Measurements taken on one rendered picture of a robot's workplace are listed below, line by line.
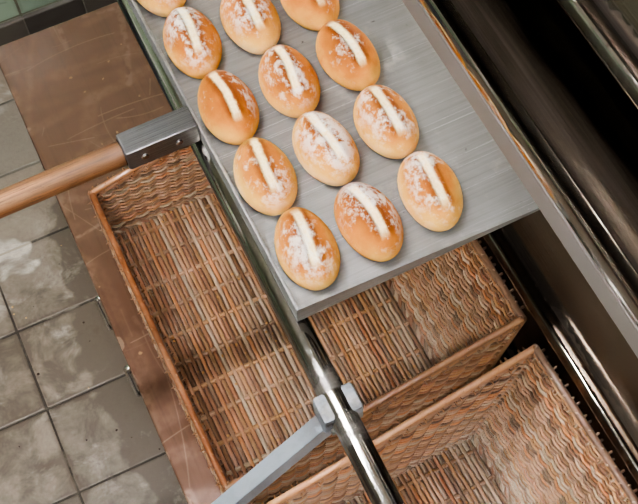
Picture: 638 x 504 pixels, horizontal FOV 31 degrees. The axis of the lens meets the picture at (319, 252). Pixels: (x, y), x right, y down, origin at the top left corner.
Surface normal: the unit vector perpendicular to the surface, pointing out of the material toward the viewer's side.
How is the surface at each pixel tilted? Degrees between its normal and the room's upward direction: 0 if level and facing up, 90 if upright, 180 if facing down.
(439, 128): 0
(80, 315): 0
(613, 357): 70
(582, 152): 10
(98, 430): 0
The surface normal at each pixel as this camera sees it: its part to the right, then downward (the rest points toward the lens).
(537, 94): 0.13, -0.52
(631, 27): -0.86, 0.22
